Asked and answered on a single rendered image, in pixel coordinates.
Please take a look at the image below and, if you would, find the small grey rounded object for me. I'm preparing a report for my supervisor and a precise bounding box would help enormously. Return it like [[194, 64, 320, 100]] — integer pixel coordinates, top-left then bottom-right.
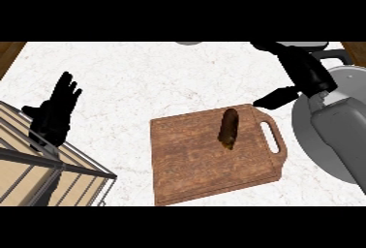
[[173, 41, 204, 47]]

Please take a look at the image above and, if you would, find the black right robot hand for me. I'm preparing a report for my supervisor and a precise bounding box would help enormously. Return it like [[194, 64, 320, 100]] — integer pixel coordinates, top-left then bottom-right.
[[250, 41, 339, 110]]

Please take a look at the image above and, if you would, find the brown wooden cutting board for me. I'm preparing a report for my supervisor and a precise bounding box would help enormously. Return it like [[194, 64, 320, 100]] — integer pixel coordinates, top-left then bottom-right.
[[148, 103, 289, 207]]

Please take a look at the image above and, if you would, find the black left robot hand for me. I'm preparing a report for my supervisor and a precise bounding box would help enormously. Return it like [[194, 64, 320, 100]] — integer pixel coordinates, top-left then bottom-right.
[[20, 71, 83, 153]]

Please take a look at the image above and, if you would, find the brown sweet potato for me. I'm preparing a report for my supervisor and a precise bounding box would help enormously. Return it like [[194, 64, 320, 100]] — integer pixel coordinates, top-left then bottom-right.
[[215, 108, 241, 151]]

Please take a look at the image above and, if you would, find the grey flat object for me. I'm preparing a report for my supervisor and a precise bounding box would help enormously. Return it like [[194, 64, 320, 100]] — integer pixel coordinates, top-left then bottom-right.
[[275, 41, 330, 49]]

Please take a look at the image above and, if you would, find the wire basket with tiers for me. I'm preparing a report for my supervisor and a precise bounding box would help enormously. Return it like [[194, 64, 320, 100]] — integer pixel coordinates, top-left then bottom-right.
[[0, 100, 117, 207]]

